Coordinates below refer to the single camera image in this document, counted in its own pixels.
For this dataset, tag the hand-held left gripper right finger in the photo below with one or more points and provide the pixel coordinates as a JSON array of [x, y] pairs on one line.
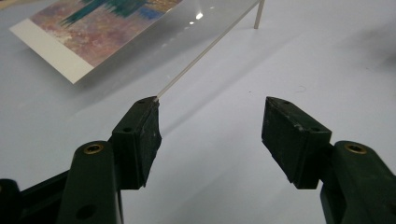
[[292, 146]]

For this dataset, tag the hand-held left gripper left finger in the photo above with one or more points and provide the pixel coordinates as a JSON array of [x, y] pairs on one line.
[[134, 149]]

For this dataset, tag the clear acrylic picture frame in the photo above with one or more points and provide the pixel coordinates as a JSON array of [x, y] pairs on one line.
[[174, 40]]

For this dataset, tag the painting print card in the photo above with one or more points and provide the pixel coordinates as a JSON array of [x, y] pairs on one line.
[[93, 34]]

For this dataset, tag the metal frame stand pin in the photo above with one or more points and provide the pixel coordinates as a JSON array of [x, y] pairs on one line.
[[259, 14]]

